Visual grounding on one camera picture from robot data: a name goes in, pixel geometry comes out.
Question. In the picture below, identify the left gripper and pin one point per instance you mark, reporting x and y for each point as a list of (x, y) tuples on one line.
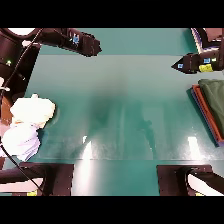
[(85, 44)]

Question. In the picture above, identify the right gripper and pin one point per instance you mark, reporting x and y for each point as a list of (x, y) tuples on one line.
[(190, 63)]

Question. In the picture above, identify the white garment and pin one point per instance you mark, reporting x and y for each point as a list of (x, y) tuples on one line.
[(20, 141)]

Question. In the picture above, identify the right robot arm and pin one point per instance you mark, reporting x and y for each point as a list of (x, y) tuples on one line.
[(213, 60)]

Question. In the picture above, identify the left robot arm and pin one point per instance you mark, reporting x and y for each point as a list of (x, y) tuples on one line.
[(20, 46)]

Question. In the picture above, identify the dark green garment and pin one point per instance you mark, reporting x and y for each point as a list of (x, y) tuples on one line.
[(215, 96)]

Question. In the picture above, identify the orange garment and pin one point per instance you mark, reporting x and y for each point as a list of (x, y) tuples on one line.
[(205, 108)]

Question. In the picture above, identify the cream garment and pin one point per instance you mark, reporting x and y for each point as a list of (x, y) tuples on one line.
[(33, 110)]

